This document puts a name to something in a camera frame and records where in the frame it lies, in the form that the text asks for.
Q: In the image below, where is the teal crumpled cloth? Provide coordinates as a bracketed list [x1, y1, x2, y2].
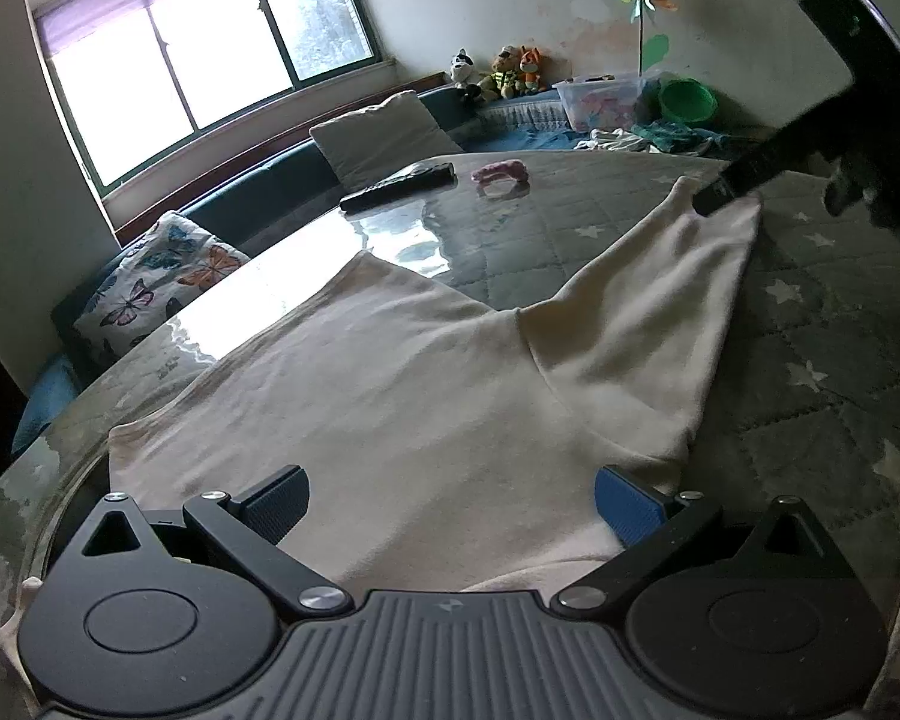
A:
[634, 120, 730, 160]

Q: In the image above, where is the green plastic bucket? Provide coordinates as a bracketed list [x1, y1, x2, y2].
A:
[658, 79, 717, 125]

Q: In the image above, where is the blue corner sofa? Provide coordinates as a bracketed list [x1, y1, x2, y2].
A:
[11, 73, 773, 458]

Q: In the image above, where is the plain white pillow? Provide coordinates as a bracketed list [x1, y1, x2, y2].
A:
[309, 90, 466, 192]

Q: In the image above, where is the green framed window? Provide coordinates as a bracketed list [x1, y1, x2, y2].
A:
[19, 0, 385, 194]

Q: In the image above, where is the cream crumpled cloth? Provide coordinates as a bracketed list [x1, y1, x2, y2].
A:
[576, 127, 650, 155]

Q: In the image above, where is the pink ring toy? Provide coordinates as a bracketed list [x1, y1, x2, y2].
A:
[471, 159, 532, 187]

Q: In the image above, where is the person's right hand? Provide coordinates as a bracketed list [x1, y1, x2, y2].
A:
[825, 141, 900, 256]

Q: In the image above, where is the brown bear plush toy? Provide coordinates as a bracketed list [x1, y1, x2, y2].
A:
[480, 46, 526, 100]

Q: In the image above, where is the clear plastic storage box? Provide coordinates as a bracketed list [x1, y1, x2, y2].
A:
[553, 72, 650, 132]

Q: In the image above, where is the black remote control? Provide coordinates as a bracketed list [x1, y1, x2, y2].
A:
[340, 163, 455, 212]

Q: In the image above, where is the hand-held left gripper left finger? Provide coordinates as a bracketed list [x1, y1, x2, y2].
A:
[64, 465, 350, 620]

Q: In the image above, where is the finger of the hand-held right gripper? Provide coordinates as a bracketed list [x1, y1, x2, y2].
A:
[691, 101, 845, 217]

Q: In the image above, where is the cream knit garment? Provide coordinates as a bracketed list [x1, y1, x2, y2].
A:
[0, 176, 766, 661]

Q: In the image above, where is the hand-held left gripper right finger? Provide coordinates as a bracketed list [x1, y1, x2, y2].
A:
[551, 465, 850, 620]

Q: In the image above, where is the panda plush toy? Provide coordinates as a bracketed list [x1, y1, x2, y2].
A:
[448, 49, 485, 104]

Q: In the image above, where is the butterfly print pillow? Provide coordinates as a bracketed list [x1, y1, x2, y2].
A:
[73, 211, 250, 372]

